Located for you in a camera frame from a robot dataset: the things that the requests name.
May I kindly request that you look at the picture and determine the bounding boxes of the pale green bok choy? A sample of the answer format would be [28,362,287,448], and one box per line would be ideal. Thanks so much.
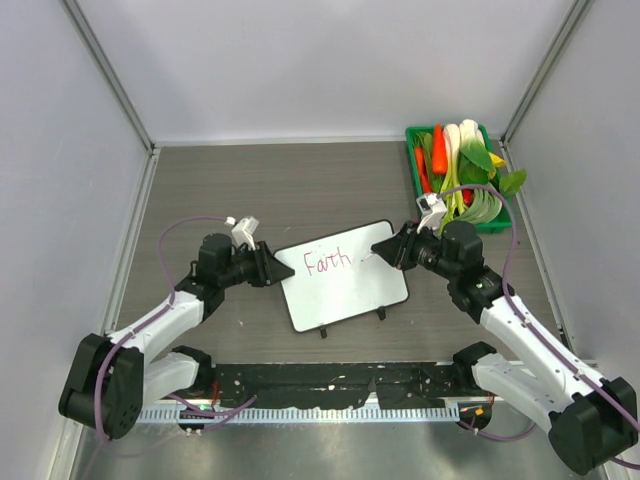
[457,189,503,225]

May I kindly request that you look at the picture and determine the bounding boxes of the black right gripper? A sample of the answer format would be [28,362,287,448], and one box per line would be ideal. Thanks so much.
[373,218,459,281]

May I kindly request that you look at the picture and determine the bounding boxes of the green plastic vegetable bin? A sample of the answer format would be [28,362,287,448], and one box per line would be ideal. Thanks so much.
[405,126,512,234]

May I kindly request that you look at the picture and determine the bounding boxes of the red chili pepper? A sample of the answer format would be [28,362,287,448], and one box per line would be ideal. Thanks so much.
[462,188,474,207]

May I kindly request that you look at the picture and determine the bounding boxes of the small orange carrot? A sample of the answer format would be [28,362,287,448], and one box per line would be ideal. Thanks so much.
[413,146,436,194]

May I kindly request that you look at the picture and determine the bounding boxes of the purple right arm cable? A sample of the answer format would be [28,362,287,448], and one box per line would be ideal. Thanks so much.
[437,184,640,469]

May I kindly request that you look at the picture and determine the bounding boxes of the green leaf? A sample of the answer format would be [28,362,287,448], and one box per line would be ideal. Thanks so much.
[499,169,527,198]

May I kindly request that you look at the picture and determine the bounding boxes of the white slotted cable duct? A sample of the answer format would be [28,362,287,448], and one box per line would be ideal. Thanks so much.
[137,402,460,429]

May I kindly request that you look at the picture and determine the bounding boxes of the yellow pepper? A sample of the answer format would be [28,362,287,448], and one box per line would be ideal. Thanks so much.
[489,152,506,179]

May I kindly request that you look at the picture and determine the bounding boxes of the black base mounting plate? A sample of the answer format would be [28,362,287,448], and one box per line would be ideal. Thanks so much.
[214,362,486,410]

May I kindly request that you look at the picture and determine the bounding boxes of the white whiteboard black frame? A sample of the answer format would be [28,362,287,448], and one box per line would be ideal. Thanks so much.
[275,219,409,333]

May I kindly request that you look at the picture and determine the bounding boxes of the green celery stalks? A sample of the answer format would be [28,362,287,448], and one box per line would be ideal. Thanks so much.
[431,165,461,232]

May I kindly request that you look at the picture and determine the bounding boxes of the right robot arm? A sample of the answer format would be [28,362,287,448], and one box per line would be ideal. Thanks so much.
[371,221,639,475]

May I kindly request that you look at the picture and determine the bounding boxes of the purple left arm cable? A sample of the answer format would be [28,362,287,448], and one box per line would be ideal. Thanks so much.
[94,215,256,441]

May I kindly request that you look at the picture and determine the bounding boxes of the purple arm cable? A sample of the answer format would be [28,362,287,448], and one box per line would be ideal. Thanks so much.
[437,184,640,469]
[94,215,256,441]

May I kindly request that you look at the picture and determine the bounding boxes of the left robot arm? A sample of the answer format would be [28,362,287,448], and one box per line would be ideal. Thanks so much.
[58,234,295,439]

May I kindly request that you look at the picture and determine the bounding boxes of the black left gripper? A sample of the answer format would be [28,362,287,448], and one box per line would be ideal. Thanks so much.
[218,240,292,288]

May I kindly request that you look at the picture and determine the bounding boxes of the white green bok choy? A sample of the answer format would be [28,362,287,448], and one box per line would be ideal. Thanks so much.
[444,119,496,187]

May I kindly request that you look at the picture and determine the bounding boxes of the large orange carrot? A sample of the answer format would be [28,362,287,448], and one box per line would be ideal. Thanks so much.
[431,124,448,175]

